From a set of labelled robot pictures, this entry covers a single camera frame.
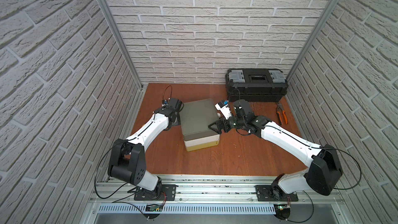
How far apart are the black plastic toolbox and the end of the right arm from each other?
35 centimetres

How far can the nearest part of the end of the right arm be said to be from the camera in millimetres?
674

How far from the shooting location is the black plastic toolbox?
995 mm
